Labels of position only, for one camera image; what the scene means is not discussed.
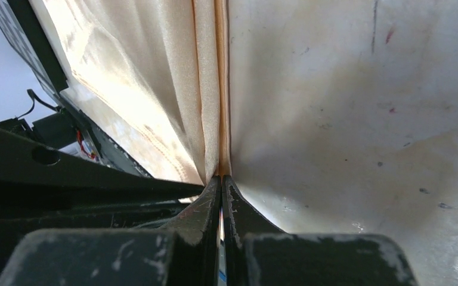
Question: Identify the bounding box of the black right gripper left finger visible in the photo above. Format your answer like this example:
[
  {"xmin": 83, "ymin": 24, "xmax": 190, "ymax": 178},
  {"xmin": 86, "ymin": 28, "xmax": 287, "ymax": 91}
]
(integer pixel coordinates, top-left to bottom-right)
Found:
[{"xmin": 0, "ymin": 177, "xmax": 221, "ymax": 285}]

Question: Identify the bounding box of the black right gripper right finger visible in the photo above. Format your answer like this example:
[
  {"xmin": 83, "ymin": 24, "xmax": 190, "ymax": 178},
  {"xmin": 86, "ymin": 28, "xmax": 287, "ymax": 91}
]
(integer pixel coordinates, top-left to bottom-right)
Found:
[{"xmin": 222, "ymin": 176, "xmax": 417, "ymax": 285}]

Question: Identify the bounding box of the orange cloth napkin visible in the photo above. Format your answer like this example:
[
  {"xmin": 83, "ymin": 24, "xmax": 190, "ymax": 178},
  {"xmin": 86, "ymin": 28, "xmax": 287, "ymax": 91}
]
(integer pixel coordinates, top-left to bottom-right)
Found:
[{"xmin": 31, "ymin": 1, "xmax": 231, "ymax": 184}]

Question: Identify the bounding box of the black white checkerboard mat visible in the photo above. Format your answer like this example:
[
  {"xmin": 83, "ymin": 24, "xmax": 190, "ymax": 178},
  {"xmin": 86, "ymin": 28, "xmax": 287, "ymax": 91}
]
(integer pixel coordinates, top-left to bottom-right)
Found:
[{"xmin": 0, "ymin": 0, "xmax": 68, "ymax": 99}]

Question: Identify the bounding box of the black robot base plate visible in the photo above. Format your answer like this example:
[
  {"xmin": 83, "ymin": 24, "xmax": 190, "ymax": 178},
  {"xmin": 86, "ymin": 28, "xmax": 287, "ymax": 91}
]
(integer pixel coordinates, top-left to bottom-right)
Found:
[{"xmin": 0, "ymin": 119, "xmax": 203, "ymax": 274}]

